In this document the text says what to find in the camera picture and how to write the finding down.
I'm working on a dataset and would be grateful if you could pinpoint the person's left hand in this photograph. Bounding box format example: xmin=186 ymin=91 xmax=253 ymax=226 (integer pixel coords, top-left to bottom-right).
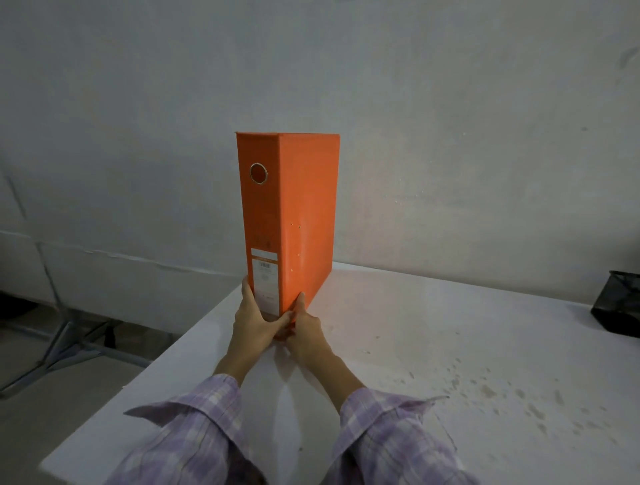
xmin=226 ymin=275 xmax=296 ymax=371

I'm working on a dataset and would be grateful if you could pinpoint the person's right hand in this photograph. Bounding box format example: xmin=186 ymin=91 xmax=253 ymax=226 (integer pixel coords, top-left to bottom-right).
xmin=284 ymin=292 xmax=335 ymax=369

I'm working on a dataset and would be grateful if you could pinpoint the orange lever arch binder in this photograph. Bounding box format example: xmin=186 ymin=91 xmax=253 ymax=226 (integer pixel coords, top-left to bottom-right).
xmin=235 ymin=131 xmax=341 ymax=341

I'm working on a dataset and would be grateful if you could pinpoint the person's left forearm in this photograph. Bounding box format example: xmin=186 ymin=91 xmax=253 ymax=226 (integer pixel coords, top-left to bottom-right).
xmin=106 ymin=350 xmax=268 ymax=485

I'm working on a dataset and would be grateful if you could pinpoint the person's right forearm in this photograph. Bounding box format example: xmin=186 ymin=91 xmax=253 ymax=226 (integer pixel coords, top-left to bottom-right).
xmin=300 ymin=346 xmax=482 ymax=485

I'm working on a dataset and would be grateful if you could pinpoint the grey metal stand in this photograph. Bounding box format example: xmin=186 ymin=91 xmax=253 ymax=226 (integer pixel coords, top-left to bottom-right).
xmin=0 ymin=167 xmax=153 ymax=400

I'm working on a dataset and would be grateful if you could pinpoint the black mesh desk organizer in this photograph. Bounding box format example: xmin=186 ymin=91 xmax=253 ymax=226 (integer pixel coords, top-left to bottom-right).
xmin=590 ymin=270 xmax=640 ymax=339

